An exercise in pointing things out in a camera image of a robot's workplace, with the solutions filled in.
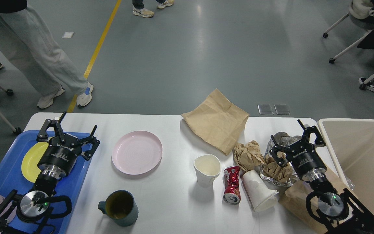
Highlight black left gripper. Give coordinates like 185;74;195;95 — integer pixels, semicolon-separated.
36;111;100;178

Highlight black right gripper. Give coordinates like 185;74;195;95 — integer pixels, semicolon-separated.
269;119;328;181

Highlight pink plate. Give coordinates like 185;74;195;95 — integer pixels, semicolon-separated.
111;131;162;175

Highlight brown paper bag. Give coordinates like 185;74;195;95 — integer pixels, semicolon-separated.
181;89;250;155
279;169;350;234

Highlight dark teal mug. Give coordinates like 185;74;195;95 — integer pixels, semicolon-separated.
98;190;139;227

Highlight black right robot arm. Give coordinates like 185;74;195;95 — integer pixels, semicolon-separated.
269;120;374;234

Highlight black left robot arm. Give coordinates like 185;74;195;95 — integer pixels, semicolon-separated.
0;112;100;234

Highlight crumpled silver foil wrapper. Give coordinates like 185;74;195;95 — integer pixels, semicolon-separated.
260;132;301;187

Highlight crumpled brown paper in foil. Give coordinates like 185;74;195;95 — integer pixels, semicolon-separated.
262;153;293;183

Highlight right floor outlet cover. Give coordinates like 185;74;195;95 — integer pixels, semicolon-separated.
274;105;291;115

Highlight floor outlet cover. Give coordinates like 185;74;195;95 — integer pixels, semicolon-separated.
274;105;291;115
258;105;274;115

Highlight left floor outlet cover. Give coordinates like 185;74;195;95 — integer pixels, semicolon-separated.
258;105;274;115

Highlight crumpled brown paper ball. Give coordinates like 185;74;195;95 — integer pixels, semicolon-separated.
233;140;266;172

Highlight yellow plate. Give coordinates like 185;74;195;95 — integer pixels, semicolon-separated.
21;142;49;183

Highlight lying white paper cup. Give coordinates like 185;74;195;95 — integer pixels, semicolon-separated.
243;170;279;212

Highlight beige plastic bin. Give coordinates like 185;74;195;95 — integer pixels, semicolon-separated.
318;118;374;214

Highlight crushed red soda can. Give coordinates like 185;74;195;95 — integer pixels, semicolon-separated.
223;165;241;205

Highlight flat brown paper bag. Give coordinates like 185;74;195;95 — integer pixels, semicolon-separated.
181;89;250;155

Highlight upright white paper cup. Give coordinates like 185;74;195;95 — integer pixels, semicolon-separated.
193;154;221;188

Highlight person in grey trousers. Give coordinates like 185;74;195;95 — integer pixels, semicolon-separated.
0;0;94;109

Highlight walking person white sneakers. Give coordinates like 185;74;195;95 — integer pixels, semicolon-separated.
132;0;175;18

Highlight white office chair right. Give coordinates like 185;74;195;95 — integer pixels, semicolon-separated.
322;0;374;64

